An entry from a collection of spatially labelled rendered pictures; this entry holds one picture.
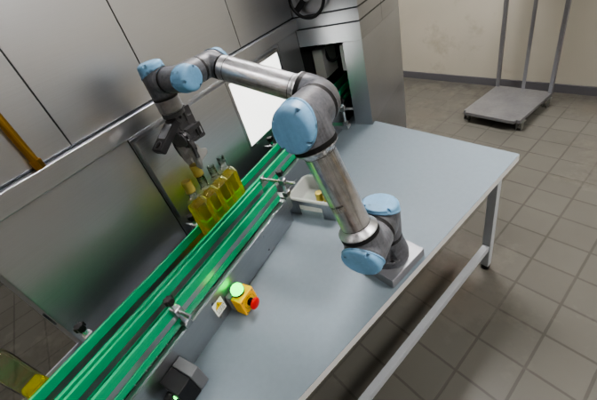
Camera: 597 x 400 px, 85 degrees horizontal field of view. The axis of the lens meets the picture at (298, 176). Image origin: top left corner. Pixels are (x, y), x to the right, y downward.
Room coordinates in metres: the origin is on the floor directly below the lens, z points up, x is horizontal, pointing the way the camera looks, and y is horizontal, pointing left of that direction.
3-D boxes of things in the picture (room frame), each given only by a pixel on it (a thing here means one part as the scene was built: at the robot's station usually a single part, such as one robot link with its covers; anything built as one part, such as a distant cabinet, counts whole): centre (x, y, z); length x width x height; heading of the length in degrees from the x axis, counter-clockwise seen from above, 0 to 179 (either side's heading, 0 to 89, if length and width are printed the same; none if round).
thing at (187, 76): (0.96, 0.23, 1.48); 0.11 x 0.11 x 0.08; 52
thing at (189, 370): (0.50, 0.48, 0.79); 0.08 x 0.08 x 0.08; 51
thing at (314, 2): (1.83, -0.31, 1.49); 0.21 x 0.05 x 0.21; 51
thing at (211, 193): (1.00, 0.33, 0.99); 0.06 x 0.06 x 0.21; 50
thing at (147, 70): (1.01, 0.31, 1.48); 0.09 x 0.08 x 0.11; 52
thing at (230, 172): (1.09, 0.26, 0.99); 0.06 x 0.06 x 0.21; 50
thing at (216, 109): (1.37, 0.20, 1.15); 0.90 x 0.03 x 0.34; 141
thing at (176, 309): (0.60, 0.43, 0.94); 0.07 x 0.04 x 0.13; 51
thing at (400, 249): (0.74, -0.21, 0.83); 0.15 x 0.15 x 0.10
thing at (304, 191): (1.13, -0.06, 0.80); 0.22 x 0.17 x 0.09; 51
